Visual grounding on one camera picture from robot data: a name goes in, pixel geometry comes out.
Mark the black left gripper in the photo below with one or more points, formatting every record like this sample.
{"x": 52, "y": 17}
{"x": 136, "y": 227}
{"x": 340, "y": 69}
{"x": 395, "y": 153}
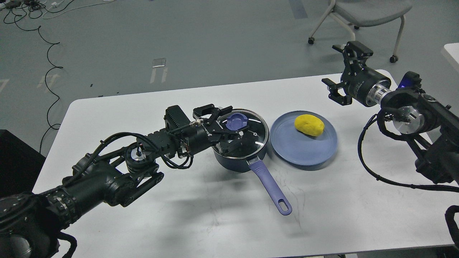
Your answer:
{"x": 203, "y": 133}

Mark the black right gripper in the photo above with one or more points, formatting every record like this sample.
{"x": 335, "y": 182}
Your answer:
{"x": 358, "y": 81}

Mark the glass lid with purple knob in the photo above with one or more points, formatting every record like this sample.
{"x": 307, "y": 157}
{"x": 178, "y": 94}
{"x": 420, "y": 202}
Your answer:
{"x": 251, "y": 142}

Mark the yellow potato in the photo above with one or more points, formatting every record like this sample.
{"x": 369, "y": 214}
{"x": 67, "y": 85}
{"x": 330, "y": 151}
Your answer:
{"x": 309, "y": 124}

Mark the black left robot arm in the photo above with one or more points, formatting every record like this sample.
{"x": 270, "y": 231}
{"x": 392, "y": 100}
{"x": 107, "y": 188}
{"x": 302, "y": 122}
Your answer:
{"x": 120, "y": 170}

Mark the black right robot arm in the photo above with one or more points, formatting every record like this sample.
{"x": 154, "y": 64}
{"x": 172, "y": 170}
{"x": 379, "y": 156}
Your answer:
{"x": 407, "y": 114}

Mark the grey office chair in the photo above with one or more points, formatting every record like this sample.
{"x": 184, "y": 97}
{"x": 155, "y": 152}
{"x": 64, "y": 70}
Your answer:
{"x": 354, "y": 14}

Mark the blue plate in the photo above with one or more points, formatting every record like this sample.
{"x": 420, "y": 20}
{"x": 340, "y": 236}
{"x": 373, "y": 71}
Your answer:
{"x": 301, "y": 149}

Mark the white table corner at right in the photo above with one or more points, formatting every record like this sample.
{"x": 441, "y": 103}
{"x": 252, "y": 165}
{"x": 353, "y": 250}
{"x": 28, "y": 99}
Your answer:
{"x": 450, "y": 52}

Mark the black box at left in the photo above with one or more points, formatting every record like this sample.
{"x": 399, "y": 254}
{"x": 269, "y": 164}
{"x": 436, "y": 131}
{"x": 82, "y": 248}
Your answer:
{"x": 20, "y": 165}

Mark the dark saucepan with purple handle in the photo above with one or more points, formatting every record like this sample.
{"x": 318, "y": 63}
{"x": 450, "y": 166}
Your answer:
{"x": 257, "y": 165}

